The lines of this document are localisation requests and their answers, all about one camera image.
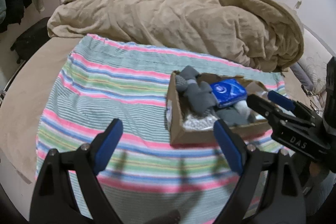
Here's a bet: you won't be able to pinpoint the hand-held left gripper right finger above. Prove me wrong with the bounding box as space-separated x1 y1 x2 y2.
210 119 307 224

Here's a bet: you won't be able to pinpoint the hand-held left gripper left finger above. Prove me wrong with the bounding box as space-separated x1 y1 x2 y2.
29 118 124 224

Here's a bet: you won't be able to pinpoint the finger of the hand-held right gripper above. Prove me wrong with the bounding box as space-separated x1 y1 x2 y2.
248 94 289 130
268 91 315 122

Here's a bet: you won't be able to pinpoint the white sock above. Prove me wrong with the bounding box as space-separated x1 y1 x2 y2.
234 101 249 115

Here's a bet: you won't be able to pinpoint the dark grey cloth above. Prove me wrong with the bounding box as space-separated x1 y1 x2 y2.
217 108 253 126

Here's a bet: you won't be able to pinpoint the clear plastic bag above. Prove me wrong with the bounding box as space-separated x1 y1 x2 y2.
183 114 214 132

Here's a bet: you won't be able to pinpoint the blue tissue packet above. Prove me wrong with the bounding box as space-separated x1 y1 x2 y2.
209 79 248 109

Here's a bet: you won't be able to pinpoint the cardboard box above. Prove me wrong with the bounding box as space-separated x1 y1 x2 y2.
165 70 275 147

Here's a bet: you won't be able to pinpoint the grey sock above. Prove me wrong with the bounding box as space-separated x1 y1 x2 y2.
184 80 219 117
175 66 201 94

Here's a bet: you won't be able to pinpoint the person's right forearm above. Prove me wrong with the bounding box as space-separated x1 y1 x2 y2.
299 172 336 217

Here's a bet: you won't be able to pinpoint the person's right hand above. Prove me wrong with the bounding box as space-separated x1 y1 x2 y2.
309 160 330 180

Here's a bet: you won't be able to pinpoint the grey pillow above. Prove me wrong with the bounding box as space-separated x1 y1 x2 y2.
290 61 314 92

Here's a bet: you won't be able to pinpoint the striped blanket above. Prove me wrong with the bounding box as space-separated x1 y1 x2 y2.
35 34 295 224

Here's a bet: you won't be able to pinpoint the white floral pillow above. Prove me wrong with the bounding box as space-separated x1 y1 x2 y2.
299 27 334 94

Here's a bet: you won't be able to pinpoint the bed with tan sheet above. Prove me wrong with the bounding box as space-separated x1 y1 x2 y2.
0 36 326 185

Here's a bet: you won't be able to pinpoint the tan duvet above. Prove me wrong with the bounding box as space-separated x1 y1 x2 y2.
47 0 305 73

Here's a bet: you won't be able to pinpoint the black suitcase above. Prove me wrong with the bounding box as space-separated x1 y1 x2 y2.
10 17 52 64

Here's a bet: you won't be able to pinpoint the tangled cables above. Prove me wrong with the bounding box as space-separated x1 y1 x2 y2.
301 85 326 112

